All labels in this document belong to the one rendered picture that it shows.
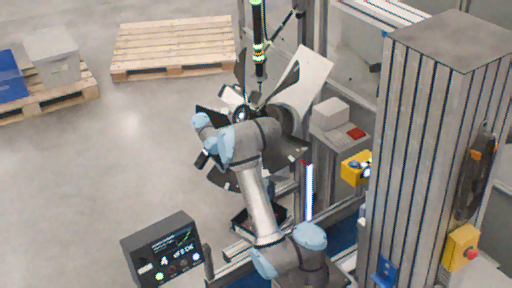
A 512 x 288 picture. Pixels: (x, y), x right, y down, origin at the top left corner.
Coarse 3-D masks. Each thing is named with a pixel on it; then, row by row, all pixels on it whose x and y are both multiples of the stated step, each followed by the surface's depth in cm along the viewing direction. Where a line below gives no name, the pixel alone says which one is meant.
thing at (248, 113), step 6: (240, 108) 256; (246, 108) 253; (252, 108) 253; (258, 108) 262; (234, 114) 257; (246, 114) 252; (252, 114) 251; (258, 114) 254; (264, 114) 259; (234, 120) 256; (240, 120) 254
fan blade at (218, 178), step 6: (216, 168) 259; (228, 168) 257; (210, 174) 260; (216, 174) 259; (222, 174) 258; (228, 174) 257; (234, 174) 257; (210, 180) 260; (216, 180) 259; (222, 180) 258; (228, 180) 257; (234, 180) 257; (222, 186) 258; (234, 186) 257; (234, 192) 256; (240, 192) 256
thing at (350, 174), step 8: (360, 152) 252; (368, 152) 251; (352, 160) 248; (360, 160) 247; (368, 160) 247; (344, 168) 247; (352, 168) 243; (368, 168) 244; (344, 176) 249; (352, 176) 244; (368, 176) 248; (352, 184) 246; (360, 184) 247
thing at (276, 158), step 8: (288, 136) 246; (280, 144) 242; (288, 144) 242; (296, 144) 241; (304, 144) 240; (264, 152) 241; (272, 152) 240; (280, 152) 239; (288, 152) 239; (296, 152) 238; (304, 152) 237; (272, 160) 238; (280, 160) 237; (288, 160) 236; (272, 168) 237; (280, 168) 235
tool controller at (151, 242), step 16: (160, 224) 199; (176, 224) 197; (192, 224) 197; (128, 240) 194; (144, 240) 192; (160, 240) 192; (176, 240) 195; (192, 240) 199; (128, 256) 190; (144, 256) 190; (176, 256) 197; (144, 272) 192; (176, 272) 199
